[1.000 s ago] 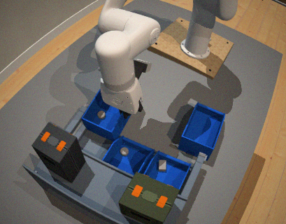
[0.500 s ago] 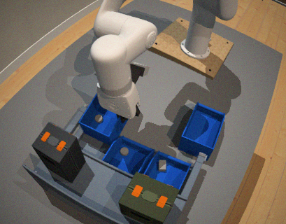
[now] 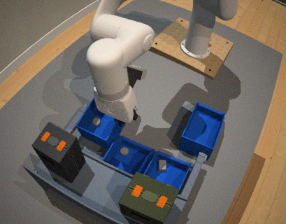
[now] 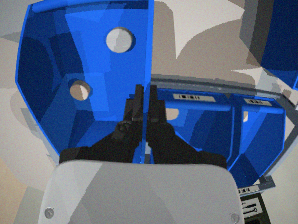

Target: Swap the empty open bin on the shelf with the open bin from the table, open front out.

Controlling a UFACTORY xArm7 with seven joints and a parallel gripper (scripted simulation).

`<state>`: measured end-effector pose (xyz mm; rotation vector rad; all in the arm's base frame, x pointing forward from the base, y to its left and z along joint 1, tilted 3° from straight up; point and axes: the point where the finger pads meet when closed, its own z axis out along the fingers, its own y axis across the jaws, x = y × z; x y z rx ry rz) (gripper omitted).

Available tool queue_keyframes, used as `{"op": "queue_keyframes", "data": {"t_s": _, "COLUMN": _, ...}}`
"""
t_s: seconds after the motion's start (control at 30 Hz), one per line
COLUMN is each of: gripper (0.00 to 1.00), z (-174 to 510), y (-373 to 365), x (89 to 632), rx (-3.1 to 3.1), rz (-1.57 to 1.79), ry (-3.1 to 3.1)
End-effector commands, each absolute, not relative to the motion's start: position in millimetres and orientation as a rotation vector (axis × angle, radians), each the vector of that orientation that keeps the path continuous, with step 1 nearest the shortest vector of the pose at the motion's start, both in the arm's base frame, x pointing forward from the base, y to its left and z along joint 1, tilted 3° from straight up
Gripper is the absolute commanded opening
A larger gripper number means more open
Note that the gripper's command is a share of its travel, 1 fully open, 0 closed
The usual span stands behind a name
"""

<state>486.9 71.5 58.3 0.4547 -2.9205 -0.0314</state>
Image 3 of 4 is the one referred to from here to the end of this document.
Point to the black case with orange latches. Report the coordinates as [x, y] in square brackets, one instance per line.
[60, 152]

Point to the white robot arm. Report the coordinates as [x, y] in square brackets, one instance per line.
[119, 41]

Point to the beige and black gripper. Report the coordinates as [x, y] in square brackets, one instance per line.
[122, 110]

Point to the grey low shelf rack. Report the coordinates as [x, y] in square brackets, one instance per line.
[98, 187]

